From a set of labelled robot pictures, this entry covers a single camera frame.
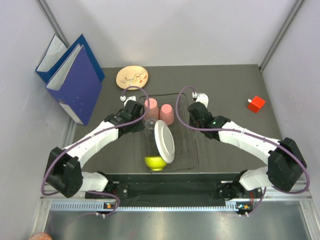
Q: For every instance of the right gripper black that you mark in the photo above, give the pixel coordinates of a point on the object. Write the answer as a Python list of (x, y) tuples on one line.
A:
[(190, 120)]

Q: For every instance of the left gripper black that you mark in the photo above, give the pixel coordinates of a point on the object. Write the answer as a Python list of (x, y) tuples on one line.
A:
[(139, 128)]

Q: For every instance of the beige floral plate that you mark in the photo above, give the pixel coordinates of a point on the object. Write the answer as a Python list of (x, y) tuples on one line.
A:
[(132, 75)]

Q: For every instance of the white plate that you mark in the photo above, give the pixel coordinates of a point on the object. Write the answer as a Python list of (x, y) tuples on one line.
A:
[(164, 141)]

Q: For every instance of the black wire dish rack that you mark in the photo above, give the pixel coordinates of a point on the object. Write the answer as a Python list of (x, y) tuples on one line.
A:
[(186, 155)]

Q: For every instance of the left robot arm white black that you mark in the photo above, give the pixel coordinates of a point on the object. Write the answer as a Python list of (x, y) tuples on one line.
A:
[(64, 168)]

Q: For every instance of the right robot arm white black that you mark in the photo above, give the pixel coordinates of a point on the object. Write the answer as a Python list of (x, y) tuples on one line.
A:
[(284, 163)]

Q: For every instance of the pink cup left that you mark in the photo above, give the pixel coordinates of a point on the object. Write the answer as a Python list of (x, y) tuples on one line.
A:
[(153, 112)]

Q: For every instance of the pink cup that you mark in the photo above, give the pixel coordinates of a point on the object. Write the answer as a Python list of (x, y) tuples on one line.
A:
[(153, 112), (166, 114)]

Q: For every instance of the clear wine glass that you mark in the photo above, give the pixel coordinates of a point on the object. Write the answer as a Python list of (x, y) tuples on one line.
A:
[(150, 125)]

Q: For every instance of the pink cup right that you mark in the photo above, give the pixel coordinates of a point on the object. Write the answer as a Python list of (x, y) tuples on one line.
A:
[(166, 114)]

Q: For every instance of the yellow-green bowl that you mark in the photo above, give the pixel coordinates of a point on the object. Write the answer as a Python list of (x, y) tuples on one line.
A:
[(155, 163)]

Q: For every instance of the red cube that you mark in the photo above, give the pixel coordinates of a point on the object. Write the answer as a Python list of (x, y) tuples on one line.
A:
[(255, 104)]

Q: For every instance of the front blue binder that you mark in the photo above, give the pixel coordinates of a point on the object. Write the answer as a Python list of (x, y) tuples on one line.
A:
[(76, 86)]

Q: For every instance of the blue binder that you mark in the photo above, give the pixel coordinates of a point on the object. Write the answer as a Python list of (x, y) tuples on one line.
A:
[(57, 52), (76, 86)]

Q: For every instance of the rear blue binder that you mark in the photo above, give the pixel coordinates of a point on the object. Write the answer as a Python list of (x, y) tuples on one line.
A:
[(57, 52)]

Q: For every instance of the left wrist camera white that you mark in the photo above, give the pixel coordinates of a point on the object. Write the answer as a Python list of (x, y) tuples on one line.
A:
[(124, 99)]

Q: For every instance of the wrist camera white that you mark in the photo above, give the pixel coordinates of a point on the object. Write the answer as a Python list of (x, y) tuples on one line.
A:
[(201, 98), (124, 99)]

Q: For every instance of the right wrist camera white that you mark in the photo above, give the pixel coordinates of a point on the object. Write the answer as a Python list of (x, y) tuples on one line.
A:
[(201, 98)]

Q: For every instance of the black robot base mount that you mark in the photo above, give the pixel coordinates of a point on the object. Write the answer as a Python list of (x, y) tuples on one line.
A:
[(175, 189)]

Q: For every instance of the aluminium rail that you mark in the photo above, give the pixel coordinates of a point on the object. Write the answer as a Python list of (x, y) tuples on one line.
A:
[(103, 202)]

